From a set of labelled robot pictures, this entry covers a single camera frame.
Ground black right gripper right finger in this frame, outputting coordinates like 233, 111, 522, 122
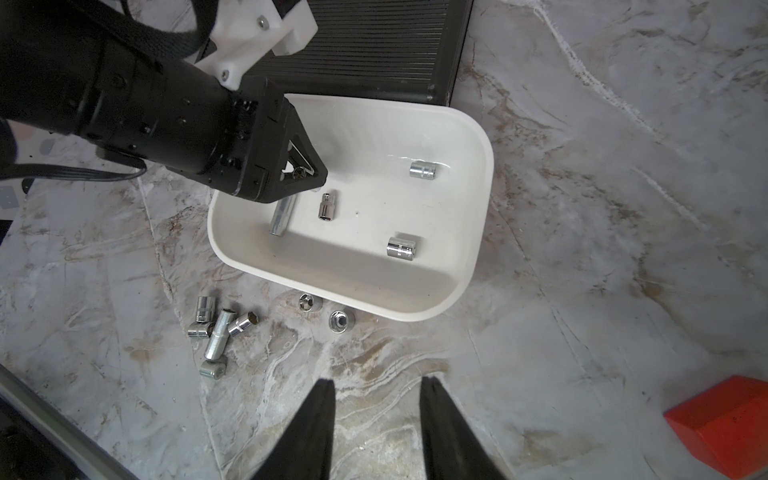
419, 377, 505, 479

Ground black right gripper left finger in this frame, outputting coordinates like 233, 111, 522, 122
252, 379, 336, 479

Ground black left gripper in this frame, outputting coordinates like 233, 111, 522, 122
77, 40, 328, 203

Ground long chrome socket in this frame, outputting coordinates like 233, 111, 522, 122
270, 195, 297, 237
204, 309, 237, 361

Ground lone chrome socket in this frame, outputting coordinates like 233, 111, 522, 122
409, 161, 438, 180

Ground chrome socket joined pair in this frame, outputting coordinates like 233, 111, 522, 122
386, 237, 417, 261

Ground small angled cluster socket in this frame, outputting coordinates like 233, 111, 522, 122
228, 312, 259, 337

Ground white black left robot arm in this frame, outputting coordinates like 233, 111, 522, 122
1, 1, 328, 203

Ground chrome socket cluster lower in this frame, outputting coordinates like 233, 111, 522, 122
199, 359, 227, 380

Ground white plastic storage box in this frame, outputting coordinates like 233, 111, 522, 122
207, 94, 494, 322

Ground long chrome socket in cluster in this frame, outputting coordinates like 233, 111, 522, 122
204, 309, 237, 361

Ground black ribbed tool case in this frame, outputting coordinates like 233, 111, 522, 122
249, 0, 473, 106

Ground red plastic block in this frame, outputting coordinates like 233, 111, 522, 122
663, 376, 767, 479

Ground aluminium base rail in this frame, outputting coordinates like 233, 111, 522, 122
1, 366, 137, 479

